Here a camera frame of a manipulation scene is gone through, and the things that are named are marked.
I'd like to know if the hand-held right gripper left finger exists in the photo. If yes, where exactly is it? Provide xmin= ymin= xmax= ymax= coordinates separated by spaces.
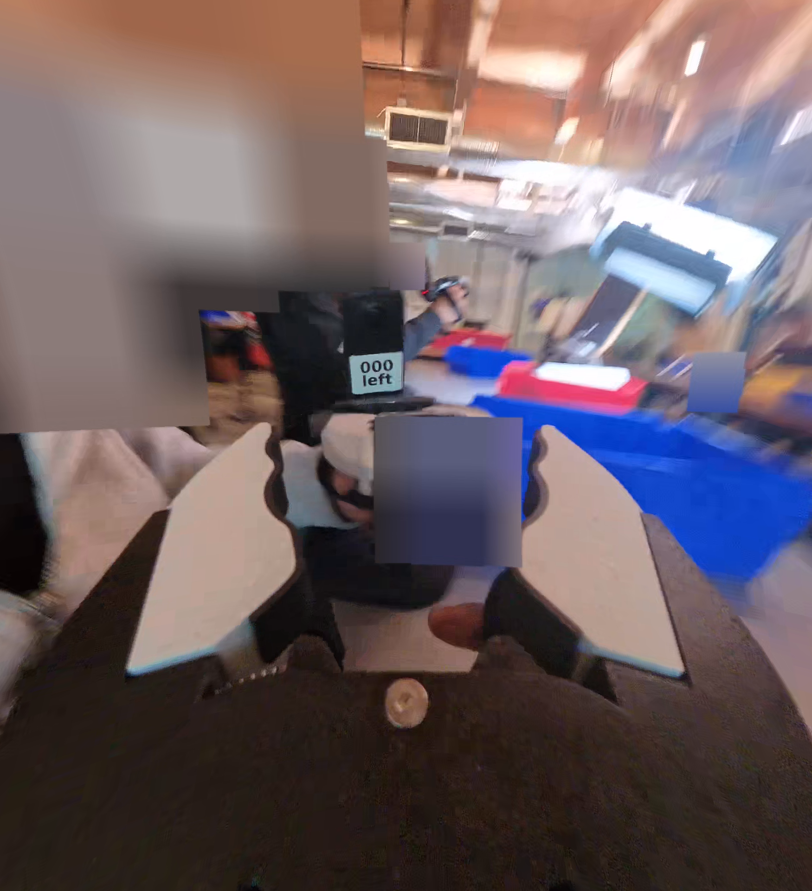
xmin=126 ymin=422 xmax=304 ymax=678

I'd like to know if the person's black shirt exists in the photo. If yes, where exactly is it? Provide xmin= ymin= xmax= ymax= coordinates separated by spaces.
xmin=303 ymin=523 xmax=458 ymax=612

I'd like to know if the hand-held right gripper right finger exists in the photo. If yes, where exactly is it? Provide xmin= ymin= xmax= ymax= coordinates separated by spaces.
xmin=522 ymin=423 xmax=687 ymax=680

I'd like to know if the large blue storage bin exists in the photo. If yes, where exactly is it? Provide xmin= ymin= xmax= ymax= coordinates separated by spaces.
xmin=470 ymin=392 xmax=812 ymax=584

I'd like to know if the person's left forearm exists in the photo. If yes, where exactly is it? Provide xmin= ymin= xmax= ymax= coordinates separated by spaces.
xmin=277 ymin=440 xmax=330 ymax=530

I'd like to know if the studio light panel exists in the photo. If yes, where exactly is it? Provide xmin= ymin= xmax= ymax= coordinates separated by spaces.
xmin=589 ymin=187 xmax=781 ymax=317

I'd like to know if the white flat slab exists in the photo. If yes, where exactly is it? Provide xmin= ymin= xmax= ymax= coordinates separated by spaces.
xmin=537 ymin=361 xmax=631 ymax=392

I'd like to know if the red storage bin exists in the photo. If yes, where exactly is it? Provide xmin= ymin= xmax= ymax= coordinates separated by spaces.
xmin=498 ymin=359 xmax=649 ymax=416
xmin=421 ymin=329 xmax=513 ymax=357

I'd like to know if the ceiling air vent unit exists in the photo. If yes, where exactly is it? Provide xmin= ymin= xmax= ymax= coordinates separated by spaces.
xmin=382 ymin=104 xmax=453 ymax=149

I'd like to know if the person's left hand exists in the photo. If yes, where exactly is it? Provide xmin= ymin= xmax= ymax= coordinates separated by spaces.
xmin=319 ymin=465 xmax=377 ymax=526

